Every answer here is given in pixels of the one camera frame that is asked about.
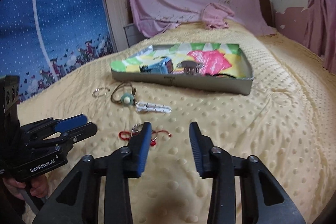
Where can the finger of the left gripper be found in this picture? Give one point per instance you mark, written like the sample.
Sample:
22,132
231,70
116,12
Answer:
55,125
75,135

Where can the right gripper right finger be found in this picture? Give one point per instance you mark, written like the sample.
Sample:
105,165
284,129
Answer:
201,146

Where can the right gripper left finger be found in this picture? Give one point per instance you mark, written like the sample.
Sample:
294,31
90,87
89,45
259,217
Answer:
139,148

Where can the silver rings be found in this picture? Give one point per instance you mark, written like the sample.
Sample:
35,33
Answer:
157,133

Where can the white scalloped hair clip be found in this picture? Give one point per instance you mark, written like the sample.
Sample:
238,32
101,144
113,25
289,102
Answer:
152,107

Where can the light blue smart watch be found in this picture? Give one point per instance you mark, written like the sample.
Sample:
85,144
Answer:
162,65

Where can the left hand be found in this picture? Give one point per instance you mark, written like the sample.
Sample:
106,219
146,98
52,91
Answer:
38,187

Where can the grey tray with colourful lining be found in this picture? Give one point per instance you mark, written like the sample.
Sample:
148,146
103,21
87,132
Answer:
226,67

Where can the yellow dotted bed blanket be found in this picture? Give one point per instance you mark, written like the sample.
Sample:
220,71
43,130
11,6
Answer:
287,121

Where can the grey bedside drawer unit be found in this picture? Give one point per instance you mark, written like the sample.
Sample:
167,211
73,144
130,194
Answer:
133,35

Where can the blue patterned fabric wardrobe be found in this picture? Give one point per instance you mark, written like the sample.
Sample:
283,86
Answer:
44,40

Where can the crumpled pink cloth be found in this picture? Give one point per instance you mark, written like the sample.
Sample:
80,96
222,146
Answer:
214,16

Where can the beige wooden cabinet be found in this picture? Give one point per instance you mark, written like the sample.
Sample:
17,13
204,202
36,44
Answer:
118,15

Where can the dark wooden headboard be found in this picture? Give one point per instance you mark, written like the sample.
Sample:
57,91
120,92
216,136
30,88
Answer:
267,12

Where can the pink window curtain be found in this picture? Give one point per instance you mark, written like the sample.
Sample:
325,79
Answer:
320,31

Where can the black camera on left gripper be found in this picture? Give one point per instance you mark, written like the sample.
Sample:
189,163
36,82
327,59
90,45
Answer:
9,101

